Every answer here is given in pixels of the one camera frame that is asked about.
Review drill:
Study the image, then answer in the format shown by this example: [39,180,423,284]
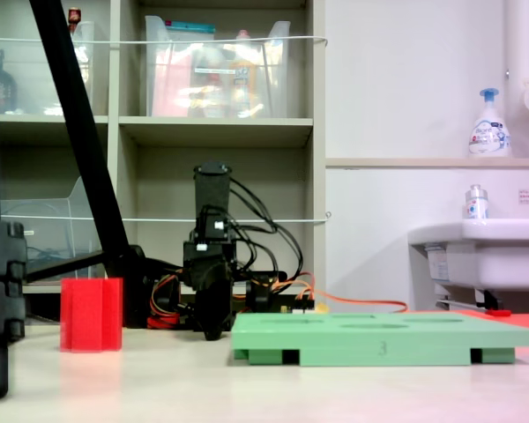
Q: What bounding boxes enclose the red cross columnar block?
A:
[60,277,124,353]

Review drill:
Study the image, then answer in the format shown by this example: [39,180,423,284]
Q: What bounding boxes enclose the black tripod brace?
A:
[25,249,109,284]

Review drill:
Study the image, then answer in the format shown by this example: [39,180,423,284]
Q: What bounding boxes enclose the empty clear plastic bin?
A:
[0,175,107,283]

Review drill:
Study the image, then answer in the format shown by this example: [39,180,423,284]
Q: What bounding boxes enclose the green shape sorting board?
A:
[231,311,529,367]

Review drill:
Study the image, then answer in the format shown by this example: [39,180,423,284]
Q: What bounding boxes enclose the pink packet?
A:
[152,47,193,118]

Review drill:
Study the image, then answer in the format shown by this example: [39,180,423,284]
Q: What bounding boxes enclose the yellow label bottle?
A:
[228,29,260,118]

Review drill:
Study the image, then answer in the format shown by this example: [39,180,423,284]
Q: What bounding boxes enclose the clear bin with packets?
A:
[144,15,292,119]

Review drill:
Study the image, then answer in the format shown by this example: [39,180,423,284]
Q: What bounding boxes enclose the notched black stack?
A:
[0,219,27,400]

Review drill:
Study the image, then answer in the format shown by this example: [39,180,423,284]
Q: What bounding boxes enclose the blue topped bag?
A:
[165,20,216,41]

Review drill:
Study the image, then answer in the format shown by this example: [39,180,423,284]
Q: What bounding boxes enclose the sink sticker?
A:
[426,244,451,283]

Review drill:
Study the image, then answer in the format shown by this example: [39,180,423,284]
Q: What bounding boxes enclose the clear bin with dark bottle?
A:
[0,19,97,116]

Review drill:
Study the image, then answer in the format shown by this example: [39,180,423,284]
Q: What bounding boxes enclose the dark glass bottle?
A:
[0,48,19,115]

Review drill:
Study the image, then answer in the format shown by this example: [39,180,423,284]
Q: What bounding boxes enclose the small clear sanitizer bottle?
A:
[465,183,489,220]

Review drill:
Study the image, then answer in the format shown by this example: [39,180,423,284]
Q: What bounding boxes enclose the red tipped metal rod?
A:
[436,298,512,318]

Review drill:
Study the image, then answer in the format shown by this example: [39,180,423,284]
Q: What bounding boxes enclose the white sink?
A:
[407,219,529,293]

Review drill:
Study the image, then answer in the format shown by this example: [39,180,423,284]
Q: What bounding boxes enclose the white blue soap pump bottle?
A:
[468,87,512,159]

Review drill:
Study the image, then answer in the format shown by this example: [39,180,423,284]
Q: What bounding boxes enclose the white shelf cord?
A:
[0,211,332,224]
[0,34,329,48]

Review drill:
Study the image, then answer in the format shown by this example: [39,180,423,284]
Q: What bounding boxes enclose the black twin motor cable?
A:
[227,175,305,284]

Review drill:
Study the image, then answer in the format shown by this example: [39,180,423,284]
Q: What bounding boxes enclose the circuit board with wires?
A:
[279,293,328,315]

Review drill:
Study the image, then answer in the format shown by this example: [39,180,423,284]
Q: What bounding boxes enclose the orange cable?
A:
[237,271,409,315]

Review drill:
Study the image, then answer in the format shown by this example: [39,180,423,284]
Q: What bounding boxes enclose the white wall pipe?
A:
[503,0,529,159]

